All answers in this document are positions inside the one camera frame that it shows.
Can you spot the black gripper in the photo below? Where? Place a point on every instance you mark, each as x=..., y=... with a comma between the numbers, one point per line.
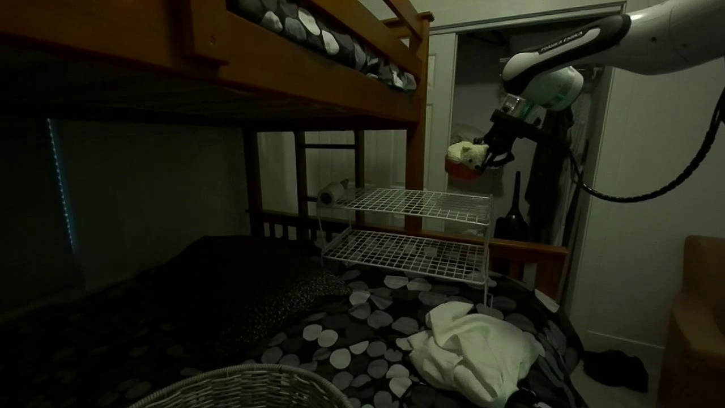
x=511, y=137

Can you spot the cream teddy bear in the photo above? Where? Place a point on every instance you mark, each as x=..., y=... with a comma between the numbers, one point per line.
x=468, y=153

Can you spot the red bowl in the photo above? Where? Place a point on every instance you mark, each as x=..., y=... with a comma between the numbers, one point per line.
x=463, y=174

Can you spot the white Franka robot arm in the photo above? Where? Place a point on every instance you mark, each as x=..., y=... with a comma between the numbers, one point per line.
x=648, y=36

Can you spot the small pale object on rack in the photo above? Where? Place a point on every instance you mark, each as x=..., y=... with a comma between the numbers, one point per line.
x=331, y=193

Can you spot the white pillow in closet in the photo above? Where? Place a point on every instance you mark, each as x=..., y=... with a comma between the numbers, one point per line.
x=463, y=133

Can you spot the dark hanging garment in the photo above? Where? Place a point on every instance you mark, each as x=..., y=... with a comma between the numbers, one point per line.
x=546, y=181

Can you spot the black hand brush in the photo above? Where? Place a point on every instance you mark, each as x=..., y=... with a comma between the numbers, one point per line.
x=513, y=218

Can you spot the white crumpled cloth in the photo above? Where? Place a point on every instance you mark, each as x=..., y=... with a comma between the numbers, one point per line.
x=477, y=351

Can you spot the pebble print bunk mattress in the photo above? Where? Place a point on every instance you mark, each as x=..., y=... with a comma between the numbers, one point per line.
x=325, y=36

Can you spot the pebble print bedspread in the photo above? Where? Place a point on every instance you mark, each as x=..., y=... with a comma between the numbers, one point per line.
x=376, y=332

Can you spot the dark cloth on floor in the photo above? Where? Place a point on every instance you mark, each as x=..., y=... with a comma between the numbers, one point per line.
x=614, y=371

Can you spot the brown cardboard box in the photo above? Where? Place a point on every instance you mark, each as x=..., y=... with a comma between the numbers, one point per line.
x=698, y=332

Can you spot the dark speckled blanket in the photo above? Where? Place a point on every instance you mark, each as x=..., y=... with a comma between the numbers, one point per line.
x=228, y=291

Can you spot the woven wicker basket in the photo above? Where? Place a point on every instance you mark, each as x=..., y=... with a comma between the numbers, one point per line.
x=240, y=389

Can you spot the blue LED light strip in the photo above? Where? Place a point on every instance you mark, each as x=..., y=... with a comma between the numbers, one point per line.
x=62, y=189

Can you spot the wooden bunk bed frame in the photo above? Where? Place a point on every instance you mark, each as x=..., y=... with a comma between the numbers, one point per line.
x=285, y=64

